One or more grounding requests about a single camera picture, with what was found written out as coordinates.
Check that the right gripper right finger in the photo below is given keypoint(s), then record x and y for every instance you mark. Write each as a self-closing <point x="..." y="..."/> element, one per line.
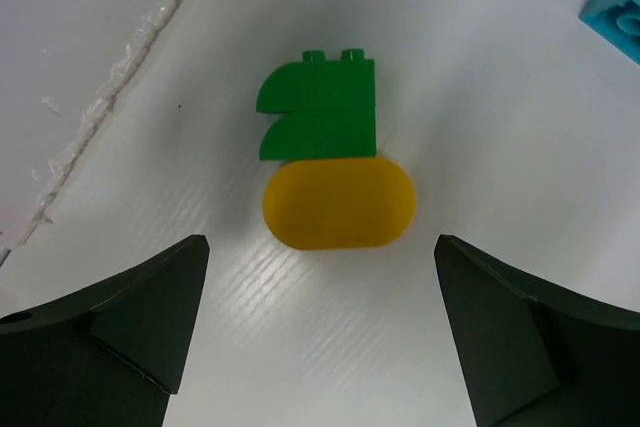
<point x="534" y="353"/>

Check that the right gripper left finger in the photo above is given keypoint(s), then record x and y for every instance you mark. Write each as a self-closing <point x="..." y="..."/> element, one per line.
<point x="110" y="354"/>

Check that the yellow curved lego brick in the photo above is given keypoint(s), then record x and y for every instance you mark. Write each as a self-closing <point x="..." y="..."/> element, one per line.
<point x="339" y="203"/>

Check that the small green lego brick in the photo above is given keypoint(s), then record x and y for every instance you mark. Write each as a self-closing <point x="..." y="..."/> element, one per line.
<point x="325" y="108"/>

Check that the blue rectangular lego brick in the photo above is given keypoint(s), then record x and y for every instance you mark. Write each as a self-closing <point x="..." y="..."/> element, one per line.
<point x="617" y="21"/>

